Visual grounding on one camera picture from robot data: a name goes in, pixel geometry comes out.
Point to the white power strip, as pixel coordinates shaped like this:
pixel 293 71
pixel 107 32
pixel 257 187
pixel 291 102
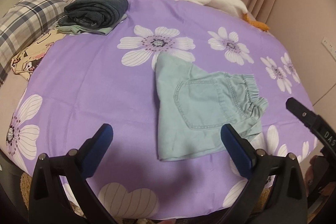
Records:
pixel 330 47

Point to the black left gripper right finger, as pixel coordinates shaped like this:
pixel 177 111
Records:
pixel 287 201

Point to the light blue denim pants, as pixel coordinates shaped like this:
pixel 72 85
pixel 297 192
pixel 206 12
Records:
pixel 195 104

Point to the plaid grey pillow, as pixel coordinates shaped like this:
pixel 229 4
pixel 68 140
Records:
pixel 23 24

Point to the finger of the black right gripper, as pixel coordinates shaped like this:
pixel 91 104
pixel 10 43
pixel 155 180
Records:
pixel 301 112

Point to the folded dark denim jeans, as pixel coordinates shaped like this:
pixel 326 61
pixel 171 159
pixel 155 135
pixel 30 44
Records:
pixel 94 14

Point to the folded green garment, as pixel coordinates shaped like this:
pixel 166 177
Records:
pixel 77 29

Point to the cartoon print yellow cloth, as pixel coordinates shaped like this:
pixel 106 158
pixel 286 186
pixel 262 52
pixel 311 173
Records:
pixel 27 60

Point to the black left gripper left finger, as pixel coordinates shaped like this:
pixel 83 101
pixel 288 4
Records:
pixel 48 202

